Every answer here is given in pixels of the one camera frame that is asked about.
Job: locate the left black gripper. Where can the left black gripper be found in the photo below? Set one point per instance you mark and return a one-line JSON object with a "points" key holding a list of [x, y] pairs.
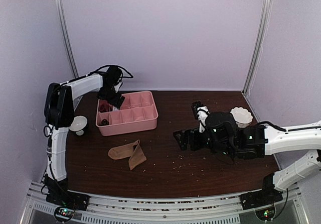
{"points": [[114, 102]]}

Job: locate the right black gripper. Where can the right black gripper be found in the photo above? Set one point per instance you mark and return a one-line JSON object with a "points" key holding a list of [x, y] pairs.
{"points": [[184, 134]]}

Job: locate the tan ribbed sock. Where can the tan ribbed sock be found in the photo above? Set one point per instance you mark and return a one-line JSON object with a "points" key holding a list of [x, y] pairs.
{"points": [[133, 151]]}

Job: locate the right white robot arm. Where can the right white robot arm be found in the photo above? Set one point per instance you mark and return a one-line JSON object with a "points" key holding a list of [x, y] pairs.
{"points": [[219, 133]]}

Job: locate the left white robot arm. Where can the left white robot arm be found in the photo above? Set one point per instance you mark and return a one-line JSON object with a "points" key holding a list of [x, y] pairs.
{"points": [[59, 114]]}

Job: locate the dark red rolled sock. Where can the dark red rolled sock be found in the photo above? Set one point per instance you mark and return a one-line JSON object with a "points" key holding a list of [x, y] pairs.
{"points": [[104, 107]]}

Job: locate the dark brown rolled sock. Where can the dark brown rolled sock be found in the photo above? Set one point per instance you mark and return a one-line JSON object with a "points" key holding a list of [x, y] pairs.
{"points": [[104, 122]]}

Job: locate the pink divided organizer tray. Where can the pink divided organizer tray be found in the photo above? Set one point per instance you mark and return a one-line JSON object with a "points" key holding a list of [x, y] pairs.
{"points": [[137, 113]]}

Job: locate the white round cup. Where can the white round cup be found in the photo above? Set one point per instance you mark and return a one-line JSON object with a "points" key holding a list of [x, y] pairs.
{"points": [[79, 125]]}

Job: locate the white scalloped bowl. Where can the white scalloped bowl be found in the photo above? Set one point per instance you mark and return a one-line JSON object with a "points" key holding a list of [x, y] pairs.
{"points": [[242, 116]]}

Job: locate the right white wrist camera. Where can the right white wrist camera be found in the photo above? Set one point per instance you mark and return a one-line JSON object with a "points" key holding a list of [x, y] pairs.
{"points": [[200, 113]]}

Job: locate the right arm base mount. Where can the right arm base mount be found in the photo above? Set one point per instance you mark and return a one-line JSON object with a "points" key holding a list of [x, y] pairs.
{"points": [[263, 203]]}

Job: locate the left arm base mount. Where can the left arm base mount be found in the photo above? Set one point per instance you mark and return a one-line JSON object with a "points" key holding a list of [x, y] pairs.
{"points": [[67, 207]]}

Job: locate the left aluminium frame post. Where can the left aluminium frame post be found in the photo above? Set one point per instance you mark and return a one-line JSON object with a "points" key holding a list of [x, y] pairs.
{"points": [[66, 39]]}

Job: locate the aluminium frame post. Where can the aluminium frame post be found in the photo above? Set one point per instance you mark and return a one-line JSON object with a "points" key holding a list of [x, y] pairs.
{"points": [[263, 25], [66, 39]]}

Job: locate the right aluminium frame post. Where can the right aluminium frame post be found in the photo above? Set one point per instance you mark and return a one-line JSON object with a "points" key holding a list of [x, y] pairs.
{"points": [[263, 25]]}

